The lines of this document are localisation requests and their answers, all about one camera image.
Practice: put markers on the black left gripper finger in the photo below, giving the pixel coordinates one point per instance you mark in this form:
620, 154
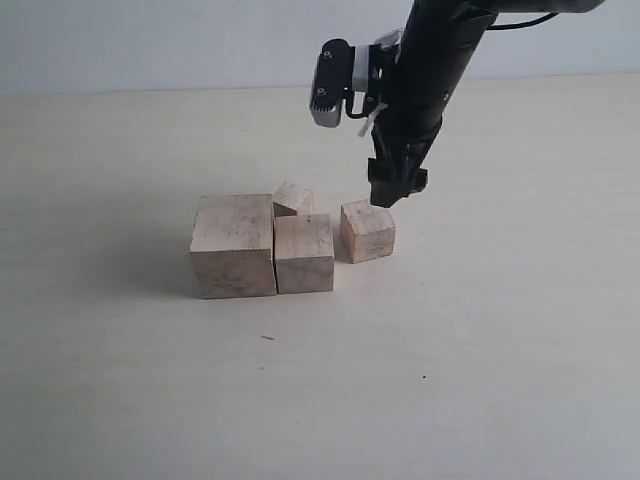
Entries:
387, 192

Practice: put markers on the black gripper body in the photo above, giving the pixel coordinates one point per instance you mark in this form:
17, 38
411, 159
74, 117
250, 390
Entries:
403, 132

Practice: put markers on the third largest wooden cube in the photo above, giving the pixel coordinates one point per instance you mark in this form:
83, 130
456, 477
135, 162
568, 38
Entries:
367, 231

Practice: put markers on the smallest wooden cube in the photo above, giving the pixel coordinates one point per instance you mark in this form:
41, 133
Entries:
292, 200

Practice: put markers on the second largest wooden cube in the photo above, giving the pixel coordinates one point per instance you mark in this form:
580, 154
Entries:
304, 254

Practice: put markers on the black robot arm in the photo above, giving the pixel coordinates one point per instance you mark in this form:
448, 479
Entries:
436, 45

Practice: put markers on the white zip tie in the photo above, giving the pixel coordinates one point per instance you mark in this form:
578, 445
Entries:
368, 123

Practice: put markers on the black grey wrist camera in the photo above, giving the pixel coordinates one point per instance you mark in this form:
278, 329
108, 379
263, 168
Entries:
350, 80

